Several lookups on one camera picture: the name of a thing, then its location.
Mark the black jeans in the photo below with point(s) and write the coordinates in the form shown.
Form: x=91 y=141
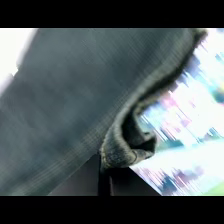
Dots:
x=73 y=93

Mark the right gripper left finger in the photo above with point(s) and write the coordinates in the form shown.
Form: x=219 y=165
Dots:
x=85 y=181

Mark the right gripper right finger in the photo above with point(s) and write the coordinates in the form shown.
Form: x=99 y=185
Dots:
x=133 y=185

